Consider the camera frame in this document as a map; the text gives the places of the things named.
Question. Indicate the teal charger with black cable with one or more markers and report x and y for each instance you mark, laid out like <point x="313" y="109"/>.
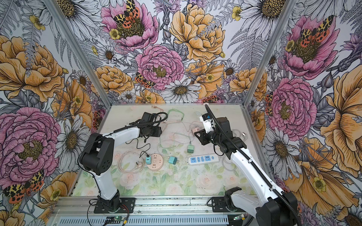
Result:
<point x="148" y="160"/>

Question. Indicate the white blue power strip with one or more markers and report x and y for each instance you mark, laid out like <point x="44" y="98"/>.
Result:
<point x="203" y="159"/>

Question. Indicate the teal charger with white cable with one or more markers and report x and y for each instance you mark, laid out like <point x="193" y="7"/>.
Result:
<point x="172" y="160"/>

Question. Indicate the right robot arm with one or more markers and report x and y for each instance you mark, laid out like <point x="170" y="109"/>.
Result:
<point x="265" y="187"/>

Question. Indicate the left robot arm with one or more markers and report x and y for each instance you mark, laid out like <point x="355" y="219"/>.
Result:
<point x="97" y="158"/>

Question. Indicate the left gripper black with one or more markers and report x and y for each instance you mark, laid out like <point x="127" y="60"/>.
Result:
<point x="158" y="132"/>

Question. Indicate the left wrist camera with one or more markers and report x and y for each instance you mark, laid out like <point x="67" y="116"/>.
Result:
<point x="148" y="119"/>

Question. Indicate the green charger plug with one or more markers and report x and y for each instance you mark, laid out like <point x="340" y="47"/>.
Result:
<point x="190" y="148"/>

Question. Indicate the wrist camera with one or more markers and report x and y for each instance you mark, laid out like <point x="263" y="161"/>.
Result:
<point x="148" y="119"/>
<point x="208" y="122"/>

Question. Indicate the round pink power socket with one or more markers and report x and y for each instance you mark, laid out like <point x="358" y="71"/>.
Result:
<point x="157" y="162"/>

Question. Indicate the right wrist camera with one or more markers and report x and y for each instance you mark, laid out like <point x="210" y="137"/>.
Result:
<point x="208" y="122"/>

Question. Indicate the aluminium front rail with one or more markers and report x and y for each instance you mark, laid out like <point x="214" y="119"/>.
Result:
<point x="173" y="205"/>

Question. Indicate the pink charger plug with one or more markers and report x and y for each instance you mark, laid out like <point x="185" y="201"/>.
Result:
<point x="195" y="130"/>

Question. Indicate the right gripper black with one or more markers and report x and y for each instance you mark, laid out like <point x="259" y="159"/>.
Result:
<point x="202" y="139"/>

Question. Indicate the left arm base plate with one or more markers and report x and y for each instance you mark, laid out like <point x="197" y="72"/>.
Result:
<point x="118" y="205"/>

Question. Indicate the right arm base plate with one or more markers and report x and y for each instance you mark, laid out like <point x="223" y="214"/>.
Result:
<point x="218" y="205"/>

